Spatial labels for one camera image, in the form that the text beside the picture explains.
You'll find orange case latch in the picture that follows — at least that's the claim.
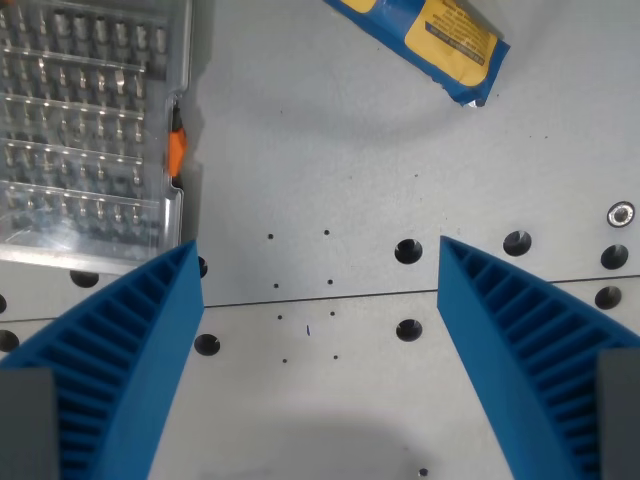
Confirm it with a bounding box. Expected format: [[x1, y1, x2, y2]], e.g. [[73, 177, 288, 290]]
[[167, 128, 188, 177]]

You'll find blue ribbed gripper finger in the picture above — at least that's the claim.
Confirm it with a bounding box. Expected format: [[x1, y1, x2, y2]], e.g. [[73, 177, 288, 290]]
[[0, 239, 206, 480], [436, 235, 640, 480]]

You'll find blue and yellow bag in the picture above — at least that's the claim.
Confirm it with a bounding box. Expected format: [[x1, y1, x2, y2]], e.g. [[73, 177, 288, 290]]
[[323, 0, 512, 110]]

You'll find clear plastic bit set case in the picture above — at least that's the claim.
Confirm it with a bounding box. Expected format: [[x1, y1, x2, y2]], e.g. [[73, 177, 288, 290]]
[[0, 0, 197, 275]]

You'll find silver bolt in table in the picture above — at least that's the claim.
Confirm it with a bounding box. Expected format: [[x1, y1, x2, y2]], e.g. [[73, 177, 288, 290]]
[[607, 201, 636, 229]]

